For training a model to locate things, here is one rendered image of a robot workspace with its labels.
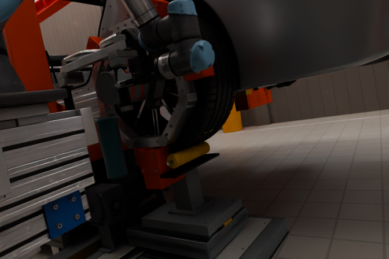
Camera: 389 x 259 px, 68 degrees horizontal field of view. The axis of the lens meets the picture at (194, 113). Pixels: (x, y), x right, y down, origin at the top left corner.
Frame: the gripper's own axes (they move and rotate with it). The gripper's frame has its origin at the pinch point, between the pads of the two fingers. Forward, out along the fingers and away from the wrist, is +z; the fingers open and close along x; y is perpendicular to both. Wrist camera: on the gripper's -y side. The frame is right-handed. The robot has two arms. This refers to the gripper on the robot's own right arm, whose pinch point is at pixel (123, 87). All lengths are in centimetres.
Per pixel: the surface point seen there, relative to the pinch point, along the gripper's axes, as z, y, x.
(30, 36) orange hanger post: 65, 36, -6
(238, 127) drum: 188, -75, -415
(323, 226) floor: -33, -83, -79
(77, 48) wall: 653, 199, -427
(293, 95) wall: 92, -35, -463
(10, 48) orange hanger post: 65, 30, 4
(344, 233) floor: -43, -83, -74
